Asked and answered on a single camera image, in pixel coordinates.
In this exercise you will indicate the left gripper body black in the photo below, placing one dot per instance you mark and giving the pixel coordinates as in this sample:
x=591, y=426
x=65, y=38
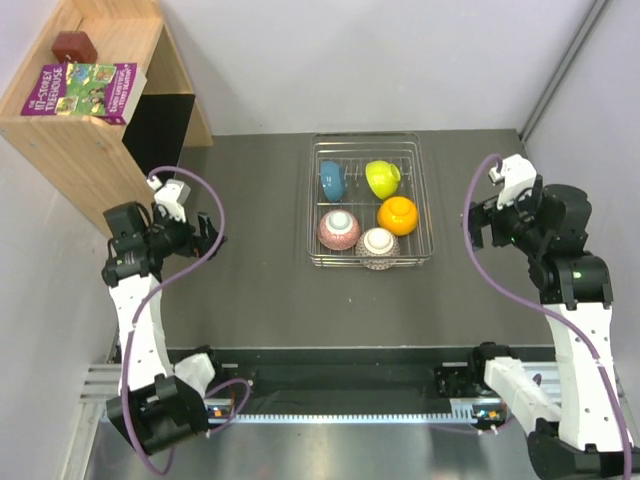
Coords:
x=172, y=237

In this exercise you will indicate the blue bowl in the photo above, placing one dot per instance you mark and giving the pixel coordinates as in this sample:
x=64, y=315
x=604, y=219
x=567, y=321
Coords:
x=334, y=180

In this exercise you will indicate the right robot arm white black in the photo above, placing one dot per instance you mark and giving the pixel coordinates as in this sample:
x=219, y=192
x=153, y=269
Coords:
x=585, y=434

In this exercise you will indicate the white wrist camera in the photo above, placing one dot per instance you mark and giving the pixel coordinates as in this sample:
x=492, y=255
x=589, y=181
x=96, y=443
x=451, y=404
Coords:
x=515, y=174
x=170, y=197

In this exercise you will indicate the lime green bowl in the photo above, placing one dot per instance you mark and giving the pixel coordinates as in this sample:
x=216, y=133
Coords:
x=383, y=178

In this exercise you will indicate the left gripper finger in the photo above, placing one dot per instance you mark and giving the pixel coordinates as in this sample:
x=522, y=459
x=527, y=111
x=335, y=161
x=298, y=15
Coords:
x=206, y=248
x=206, y=228

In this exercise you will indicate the wooden shelf unit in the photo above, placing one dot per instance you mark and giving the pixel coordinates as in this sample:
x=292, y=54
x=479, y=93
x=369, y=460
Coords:
x=83, y=157

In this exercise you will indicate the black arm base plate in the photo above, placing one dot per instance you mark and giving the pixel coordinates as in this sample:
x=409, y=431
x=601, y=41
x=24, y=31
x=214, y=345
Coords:
x=349, y=381

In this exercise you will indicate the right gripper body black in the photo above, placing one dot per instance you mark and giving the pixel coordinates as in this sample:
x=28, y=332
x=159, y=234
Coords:
x=509, y=219

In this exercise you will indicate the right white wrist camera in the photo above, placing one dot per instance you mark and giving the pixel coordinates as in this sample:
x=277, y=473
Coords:
x=515, y=174

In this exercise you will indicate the metal wire dish rack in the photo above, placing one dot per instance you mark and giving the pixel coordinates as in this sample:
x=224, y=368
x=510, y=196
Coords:
x=352, y=152

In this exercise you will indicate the aluminium rail frame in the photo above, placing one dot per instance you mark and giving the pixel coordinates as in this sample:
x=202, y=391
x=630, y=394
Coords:
x=225, y=400

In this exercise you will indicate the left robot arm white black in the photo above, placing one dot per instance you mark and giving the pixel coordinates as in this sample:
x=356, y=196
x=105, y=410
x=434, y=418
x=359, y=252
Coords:
x=159, y=402

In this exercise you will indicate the purple treehouse book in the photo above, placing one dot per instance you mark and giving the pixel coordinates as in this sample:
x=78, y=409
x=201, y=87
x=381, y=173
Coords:
x=109, y=92

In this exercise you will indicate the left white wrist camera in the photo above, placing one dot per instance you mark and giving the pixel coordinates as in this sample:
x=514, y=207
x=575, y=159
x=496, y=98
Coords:
x=170, y=197

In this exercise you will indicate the patterned beige upturned bowl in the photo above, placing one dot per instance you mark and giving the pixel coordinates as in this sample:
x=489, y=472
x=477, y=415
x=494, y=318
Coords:
x=377, y=249

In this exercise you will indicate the black white patterned bowl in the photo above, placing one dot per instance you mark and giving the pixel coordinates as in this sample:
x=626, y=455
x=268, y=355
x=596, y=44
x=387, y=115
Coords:
x=338, y=230

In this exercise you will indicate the orange yellow bowl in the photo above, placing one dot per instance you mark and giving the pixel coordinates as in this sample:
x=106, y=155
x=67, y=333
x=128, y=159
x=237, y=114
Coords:
x=399, y=215

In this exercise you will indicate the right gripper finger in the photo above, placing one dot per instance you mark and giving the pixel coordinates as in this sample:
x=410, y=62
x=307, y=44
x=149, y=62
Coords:
x=476, y=235
x=480, y=213

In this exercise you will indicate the dark red block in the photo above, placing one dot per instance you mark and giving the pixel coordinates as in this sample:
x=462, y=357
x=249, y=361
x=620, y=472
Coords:
x=74, y=46

